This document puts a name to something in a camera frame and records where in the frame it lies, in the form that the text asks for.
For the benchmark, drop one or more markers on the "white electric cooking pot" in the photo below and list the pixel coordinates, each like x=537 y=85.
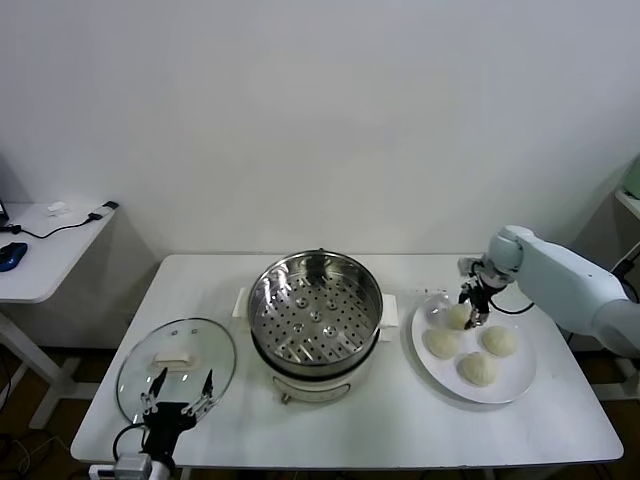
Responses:
x=310 y=390

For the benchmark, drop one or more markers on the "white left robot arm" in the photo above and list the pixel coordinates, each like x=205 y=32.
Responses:
x=159 y=472

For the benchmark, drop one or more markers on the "white steamed baozi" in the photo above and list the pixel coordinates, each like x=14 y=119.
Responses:
x=499 y=341
x=456 y=318
x=477 y=369
x=442 y=343

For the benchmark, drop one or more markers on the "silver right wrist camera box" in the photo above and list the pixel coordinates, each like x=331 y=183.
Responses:
x=470 y=265

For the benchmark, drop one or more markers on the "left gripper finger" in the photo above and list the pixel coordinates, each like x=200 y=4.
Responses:
x=160 y=382
x=208 y=387

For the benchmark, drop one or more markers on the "perforated steel steamer basket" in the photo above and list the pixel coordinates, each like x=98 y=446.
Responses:
x=270 y=285

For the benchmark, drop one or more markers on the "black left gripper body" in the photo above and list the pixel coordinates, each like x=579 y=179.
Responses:
x=167 y=422

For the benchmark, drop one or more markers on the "small white crumpled paper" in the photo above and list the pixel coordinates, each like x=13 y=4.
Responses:
x=57 y=208

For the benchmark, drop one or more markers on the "mint green appliance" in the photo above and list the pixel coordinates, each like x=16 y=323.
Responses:
x=634 y=180

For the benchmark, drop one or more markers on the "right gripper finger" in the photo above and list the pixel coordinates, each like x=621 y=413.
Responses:
x=464 y=299
x=480 y=317

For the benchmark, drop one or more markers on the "dark laptop screen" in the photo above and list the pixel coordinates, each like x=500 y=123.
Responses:
x=3 y=211

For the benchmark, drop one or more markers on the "white side desk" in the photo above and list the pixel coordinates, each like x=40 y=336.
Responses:
x=65 y=250

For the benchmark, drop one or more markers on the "white ceramic plate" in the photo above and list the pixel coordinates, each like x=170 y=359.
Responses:
x=510 y=375

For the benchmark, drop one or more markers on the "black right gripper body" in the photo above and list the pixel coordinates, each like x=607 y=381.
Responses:
x=479 y=297

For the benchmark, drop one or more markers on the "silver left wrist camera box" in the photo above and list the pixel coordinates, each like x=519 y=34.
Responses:
x=132 y=467

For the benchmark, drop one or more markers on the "blue computer mouse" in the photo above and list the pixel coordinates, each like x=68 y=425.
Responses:
x=12 y=256

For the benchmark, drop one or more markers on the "white shelf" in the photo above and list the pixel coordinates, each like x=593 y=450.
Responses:
x=631 y=205

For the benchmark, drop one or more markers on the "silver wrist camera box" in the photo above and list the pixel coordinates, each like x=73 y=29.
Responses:
x=132 y=467
x=470 y=265

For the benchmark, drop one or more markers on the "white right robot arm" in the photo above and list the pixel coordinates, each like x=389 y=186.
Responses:
x=560 y=280

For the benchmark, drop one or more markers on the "black white adapter dongle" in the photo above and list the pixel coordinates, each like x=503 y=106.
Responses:
x=110 y=205

